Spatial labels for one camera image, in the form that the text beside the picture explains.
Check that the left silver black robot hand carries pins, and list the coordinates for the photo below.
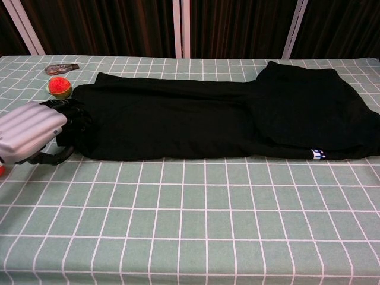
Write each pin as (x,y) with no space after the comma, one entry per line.
(26,130)

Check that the black T-shirt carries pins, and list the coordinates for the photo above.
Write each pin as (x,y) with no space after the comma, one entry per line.
(178,127)

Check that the small red round toy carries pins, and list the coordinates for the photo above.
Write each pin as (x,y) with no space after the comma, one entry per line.
(1,171)

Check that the red ball in green shell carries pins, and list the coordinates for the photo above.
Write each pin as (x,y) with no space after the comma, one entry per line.
(59,86)

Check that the dark brown pleated curtain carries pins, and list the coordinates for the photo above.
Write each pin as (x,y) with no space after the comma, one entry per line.
(9,38)
(237,26)
(104,26)
(341,26)

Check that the green white checked tablecloth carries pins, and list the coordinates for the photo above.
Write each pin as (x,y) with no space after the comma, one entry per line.
(178,231)

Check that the white slanted frame post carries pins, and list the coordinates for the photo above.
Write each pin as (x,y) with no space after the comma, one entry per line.
(294,29)
(25,29)

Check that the white upright frame post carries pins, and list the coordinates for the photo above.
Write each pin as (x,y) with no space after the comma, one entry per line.
(177,29)
(186,29)

